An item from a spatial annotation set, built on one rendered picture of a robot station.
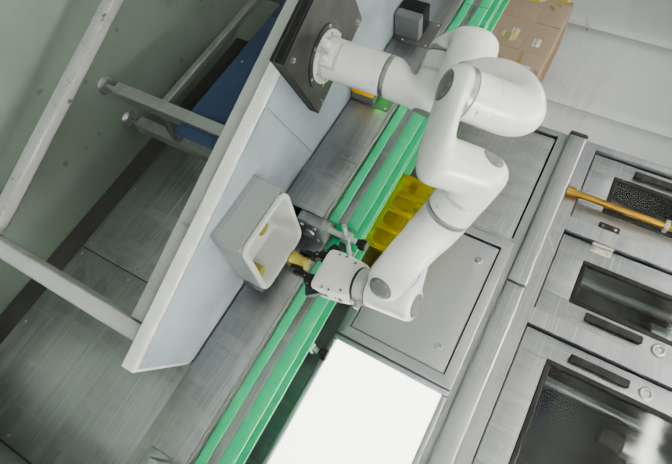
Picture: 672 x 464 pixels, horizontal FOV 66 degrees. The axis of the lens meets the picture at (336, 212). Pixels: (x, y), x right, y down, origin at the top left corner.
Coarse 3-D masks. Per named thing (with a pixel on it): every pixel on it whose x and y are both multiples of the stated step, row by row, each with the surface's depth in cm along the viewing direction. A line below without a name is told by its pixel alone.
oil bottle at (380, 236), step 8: (376, 224) 143; (376, 232) 142; (384, 232) 141; (392, 232) 141; (368, 240) 143; (376, 240) 141; (384, 240) 140; (392, 240) 140; (376, 248) 145; (384, 248) 142
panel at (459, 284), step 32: (448, 256) 152; (480, 256) 151; (448, 288) 148; (480, 288) 147; (352, 320) 145; (384, 320) 145; (416, 320) 144; (448, 320) 143; (480, 320) 142; (384, 352) 140; (416, 352) 140; (448, 352) 139; (448, 384) 134; (288, 416) 135
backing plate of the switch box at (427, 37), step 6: (432, 24) 160; (438, 24) 159; (426, 30) 159; (432, 30) 159; (438, 30) 158; (396, 36) 159; (426, 36) 158; (432, 36) 157; (408, 42) 157; (414, 42) 157; (420, 42) 157; (426, 42) 156; (426, 48) 155
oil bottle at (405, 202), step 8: (392, 192) 147; (400, 192) 147; (392, 200) 146; (400, 200) 146; (408, 200) 145; (416, 200) 145; (424, 200) 145; (400, 208) 145; (408, 208) 144; (416, 208) 144
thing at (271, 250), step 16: (272, 208) 112; (288, 208) 120; (272, 224) 132; (288, 224) 128; (256, 240) 127; (272, 240) 132; (288, 240) 132; (256, 256) 130; (272, 256) 130; (256, 272) 117; (272, 272) 128
